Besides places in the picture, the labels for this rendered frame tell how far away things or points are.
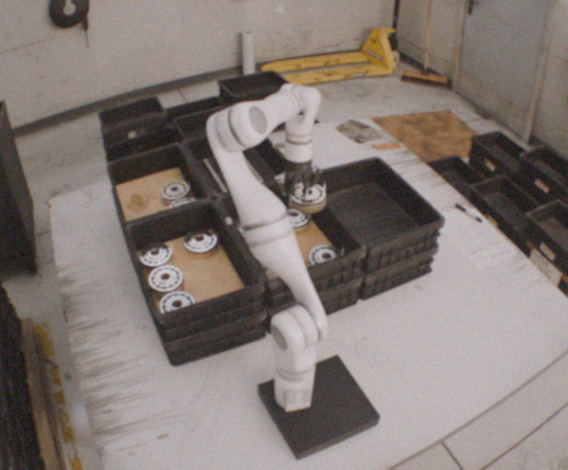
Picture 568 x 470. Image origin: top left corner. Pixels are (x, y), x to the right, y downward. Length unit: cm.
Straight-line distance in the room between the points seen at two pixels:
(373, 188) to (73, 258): 111
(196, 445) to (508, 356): 95
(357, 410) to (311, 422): 12
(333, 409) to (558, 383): 150
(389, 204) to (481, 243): 40
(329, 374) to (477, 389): 44
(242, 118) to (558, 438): 195
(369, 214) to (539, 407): 129
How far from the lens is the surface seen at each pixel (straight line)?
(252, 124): 97
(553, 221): 260
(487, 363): 153
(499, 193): 284
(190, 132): 290
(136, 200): 182
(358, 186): 182
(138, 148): 301
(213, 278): 147
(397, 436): 133
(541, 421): 238
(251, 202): 99
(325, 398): 131
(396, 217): 171
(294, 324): 102
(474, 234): 194
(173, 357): 141
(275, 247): 99
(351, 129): 244
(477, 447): 219
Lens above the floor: 187
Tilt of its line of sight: 40 degrees down
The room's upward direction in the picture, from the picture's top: straight up
